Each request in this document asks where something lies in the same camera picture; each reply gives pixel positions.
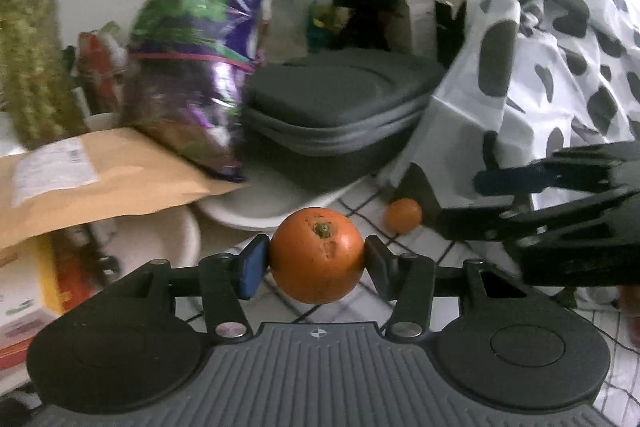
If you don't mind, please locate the large orange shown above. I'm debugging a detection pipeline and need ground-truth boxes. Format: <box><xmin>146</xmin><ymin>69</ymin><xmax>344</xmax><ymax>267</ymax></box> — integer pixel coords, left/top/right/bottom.
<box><xmin>269</xmin><ymin>207</ymin><xmax>366</xmax><ymax>305</ymax></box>

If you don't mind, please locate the red snack packet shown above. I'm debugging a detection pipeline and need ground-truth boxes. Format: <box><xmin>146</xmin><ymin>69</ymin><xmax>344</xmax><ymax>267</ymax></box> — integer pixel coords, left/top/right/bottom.
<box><xmin>75</xmin><ymin>24</ymin><xmax>128</xmax><ymax>112</ymax></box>

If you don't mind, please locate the white black spotted cloth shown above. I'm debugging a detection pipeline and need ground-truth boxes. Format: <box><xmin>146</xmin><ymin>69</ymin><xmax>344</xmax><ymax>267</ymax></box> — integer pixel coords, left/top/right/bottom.
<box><xmin>377</xmin><ymin>0</ymin><xmax>640</xmax><ymax>228</ymax></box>

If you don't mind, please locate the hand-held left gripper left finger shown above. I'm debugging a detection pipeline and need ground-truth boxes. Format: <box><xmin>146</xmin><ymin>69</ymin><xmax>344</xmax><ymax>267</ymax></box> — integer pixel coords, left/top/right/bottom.
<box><xmin>100</xmin><ymin>234</ymin><xmax>271</xmax><ymax>343</ymax></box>

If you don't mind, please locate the white oval tray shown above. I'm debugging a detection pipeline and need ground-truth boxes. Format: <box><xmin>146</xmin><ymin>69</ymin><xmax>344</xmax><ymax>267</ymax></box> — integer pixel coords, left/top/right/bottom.
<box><xmin>195</xmin><ymin>179</ymin><xmax>371</xmax><ymax>230</ymax></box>

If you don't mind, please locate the yellow box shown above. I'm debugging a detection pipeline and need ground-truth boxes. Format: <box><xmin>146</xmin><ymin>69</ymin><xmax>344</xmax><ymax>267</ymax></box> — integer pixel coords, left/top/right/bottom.
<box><xmin>0</xmin><ymin>234</ymin><xmax>71</xmax><ymax>358</ymax></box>

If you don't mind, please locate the grey hard case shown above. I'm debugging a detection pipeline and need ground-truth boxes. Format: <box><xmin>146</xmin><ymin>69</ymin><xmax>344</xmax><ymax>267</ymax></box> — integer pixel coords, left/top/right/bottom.
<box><xmin>240</xmin><ymin>48</ymin><xmax>447</xmax><ymax>192</ymax></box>

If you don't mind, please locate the brown paper envelope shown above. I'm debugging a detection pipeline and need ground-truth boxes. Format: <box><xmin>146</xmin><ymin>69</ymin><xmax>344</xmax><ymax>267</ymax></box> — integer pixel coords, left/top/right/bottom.
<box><xmin>0</xmin><ymin>127</ymin><xmax>246</xmax><ymax>253</ymax></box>

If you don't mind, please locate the white plastic bag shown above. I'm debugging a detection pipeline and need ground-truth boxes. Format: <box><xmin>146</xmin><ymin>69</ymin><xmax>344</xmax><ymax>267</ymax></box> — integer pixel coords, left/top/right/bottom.
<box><xmin>270</xmin><ymin>0</ymin><xmax>341</xmax><ymax>58</ymax></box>

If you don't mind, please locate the white bowl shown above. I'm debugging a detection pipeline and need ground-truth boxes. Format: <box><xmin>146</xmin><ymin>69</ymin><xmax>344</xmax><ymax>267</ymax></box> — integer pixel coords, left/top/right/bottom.
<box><xmin>100</xmin><ymin>204</ymin><xmax>202</xmax><ymax>313</ymax></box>

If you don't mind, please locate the small orange tangerine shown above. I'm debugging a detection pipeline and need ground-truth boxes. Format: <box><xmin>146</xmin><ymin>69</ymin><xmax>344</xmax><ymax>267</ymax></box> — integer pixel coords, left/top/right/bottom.
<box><xmin>384</xmin><ymin>198</ymin><xmax>423</xmax><ymax>235</ymax></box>

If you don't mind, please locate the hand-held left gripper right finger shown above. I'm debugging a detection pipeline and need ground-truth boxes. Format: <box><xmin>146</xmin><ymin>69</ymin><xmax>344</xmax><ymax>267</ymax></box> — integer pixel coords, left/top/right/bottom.
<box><xmin>364</xmin><ymin>235</ymin><xmax>531</xmax><ymax>342</ymax></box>

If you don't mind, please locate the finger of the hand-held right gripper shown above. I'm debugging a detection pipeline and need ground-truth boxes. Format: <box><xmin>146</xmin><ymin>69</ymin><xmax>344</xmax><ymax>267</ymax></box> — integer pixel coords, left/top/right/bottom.
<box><xmin>437</xmin><ymin>187</ymin><xmax>640</xmax><ymax>242</ymax></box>
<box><xmin>473</xmin><ymin>141</ymin><xmax>640</xmax><ymax>198</ymax></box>

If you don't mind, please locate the glass vase with stems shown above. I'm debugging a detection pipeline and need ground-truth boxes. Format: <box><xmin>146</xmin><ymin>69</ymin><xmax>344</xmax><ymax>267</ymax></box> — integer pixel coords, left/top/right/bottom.
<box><xmin>0</xmin><ymin>0</ymin><xmax>88</xmax><ymax>148</ymax></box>

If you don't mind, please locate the purple green snack bag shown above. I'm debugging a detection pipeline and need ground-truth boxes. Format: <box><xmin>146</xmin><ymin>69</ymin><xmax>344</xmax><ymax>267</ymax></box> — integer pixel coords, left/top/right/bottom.
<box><xmin>122</xmin><ymin>0</ymin><xmax>286</xmax><ymax>182</ymax></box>

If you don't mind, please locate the white black checkered tablecloth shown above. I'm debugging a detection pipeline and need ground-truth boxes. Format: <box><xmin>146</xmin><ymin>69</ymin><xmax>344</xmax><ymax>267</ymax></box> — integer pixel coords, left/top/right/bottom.
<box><xmin>190</xmin><ymin>177</ymin><xmax>640</xmax><ymax>427</ymax></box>

